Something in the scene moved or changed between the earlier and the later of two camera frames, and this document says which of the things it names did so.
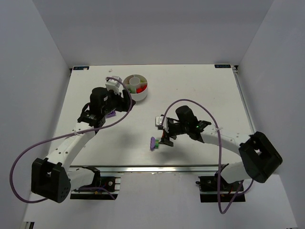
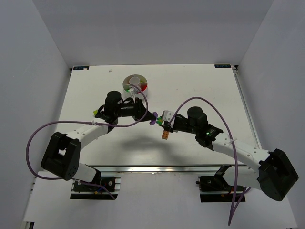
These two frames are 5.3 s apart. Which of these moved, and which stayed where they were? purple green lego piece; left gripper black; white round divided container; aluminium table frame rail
Moved: left gripper black; purple green lego piece
Stayed: aluminium table frame rail; white round divided container
